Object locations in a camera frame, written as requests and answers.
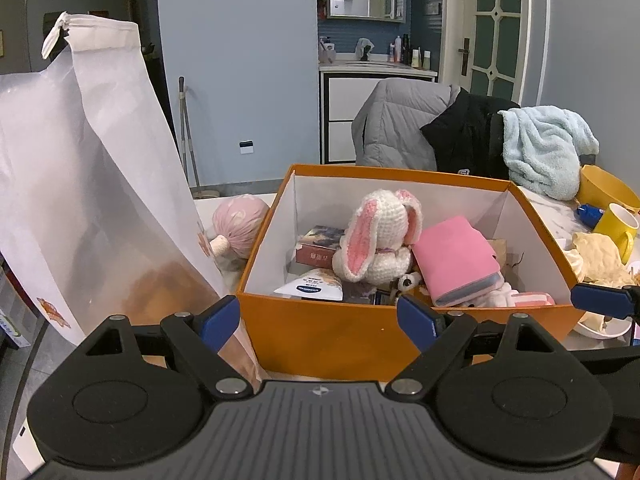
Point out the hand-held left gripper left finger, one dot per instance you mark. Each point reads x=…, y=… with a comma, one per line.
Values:
x=220, y=320

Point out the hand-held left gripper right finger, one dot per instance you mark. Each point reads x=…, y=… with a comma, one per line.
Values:
x=415, y=320

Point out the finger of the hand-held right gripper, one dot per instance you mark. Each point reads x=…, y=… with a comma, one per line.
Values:
x=625, y=360
x=600, y=300

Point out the pink wallet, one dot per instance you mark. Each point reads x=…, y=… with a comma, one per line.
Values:
x=452, y=260

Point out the orange cardboard box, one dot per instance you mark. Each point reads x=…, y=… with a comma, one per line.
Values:
x=325, y=335

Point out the white pink bunny plush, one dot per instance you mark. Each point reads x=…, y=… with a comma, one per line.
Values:
x=380, y=230

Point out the white bowl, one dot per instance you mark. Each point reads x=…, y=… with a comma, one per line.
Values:
x=600, y=327

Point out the small white plush toy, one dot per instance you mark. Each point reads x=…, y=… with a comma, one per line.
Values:
x=410, y=282

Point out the blue packet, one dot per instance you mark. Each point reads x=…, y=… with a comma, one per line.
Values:
x=382, y=298

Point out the cream cloth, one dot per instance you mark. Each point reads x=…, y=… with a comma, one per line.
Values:
x=597, y=257

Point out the yellow mug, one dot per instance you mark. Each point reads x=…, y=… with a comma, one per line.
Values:
x=617, y=227

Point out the pink white striped cloth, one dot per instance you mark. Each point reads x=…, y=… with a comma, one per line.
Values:
x=520, y=299

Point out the pink mushroom plush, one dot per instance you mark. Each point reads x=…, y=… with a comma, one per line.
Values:
x=240, y=225

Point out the white tube with blue label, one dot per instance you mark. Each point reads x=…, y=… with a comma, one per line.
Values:
x=312, y=287

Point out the yellow bowl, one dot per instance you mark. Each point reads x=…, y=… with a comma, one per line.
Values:
x=607, y=185

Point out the light blue fleece towel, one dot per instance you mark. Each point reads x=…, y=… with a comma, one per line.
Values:
x=542, y=150

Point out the black jacket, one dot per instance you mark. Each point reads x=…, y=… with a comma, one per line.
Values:
x=465, y=135

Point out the broom and dustpan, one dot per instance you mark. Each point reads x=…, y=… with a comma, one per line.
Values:
x=186, y=130

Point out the grey quilted jacket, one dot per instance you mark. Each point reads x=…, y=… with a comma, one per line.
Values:
x=390, y=125

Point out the white vanity cabinet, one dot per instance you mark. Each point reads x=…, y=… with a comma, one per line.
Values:
x=342, y=105

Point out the small jar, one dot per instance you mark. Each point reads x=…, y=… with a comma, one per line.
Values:
x=427, y=59

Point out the cream bottle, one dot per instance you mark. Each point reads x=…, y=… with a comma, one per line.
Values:
x=416, y=57

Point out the dark bottle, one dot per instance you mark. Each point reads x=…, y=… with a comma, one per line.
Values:
x=406, y=49

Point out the white bottle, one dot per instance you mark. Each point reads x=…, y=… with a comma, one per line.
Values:
x=398, y=49

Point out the hair dryer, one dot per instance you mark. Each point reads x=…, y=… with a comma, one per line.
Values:
x=365, y=49

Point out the toothbrush cup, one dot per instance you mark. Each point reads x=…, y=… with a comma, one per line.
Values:
x=328, y=51

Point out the white glass-panel door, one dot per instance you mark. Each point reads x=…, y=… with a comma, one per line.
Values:
x=495, y=25

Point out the wall socket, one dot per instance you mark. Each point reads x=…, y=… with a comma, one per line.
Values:
x=246, y=147

